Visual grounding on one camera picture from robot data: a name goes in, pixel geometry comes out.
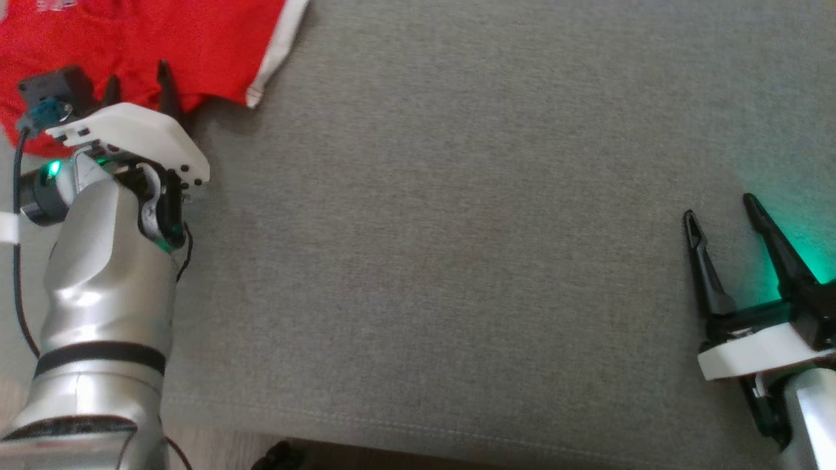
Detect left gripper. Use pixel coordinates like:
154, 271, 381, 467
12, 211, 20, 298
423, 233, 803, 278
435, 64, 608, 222
46, 60, 211, 253

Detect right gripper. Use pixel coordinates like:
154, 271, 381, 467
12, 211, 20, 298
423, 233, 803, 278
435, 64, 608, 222
683, 193, 836, 450

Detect red mesh shorts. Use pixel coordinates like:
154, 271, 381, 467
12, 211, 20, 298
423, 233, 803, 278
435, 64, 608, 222
0, 0, 311, 157

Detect grey fabric sofa seat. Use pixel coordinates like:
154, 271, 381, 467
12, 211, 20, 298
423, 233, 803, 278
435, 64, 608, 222
0, 0, 836, 470

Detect teal cable connector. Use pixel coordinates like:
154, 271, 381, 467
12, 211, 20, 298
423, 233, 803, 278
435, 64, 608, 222
16, 98, 72, 138

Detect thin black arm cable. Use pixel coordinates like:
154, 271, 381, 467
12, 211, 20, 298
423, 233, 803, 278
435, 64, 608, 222
12, 127, 44, 360

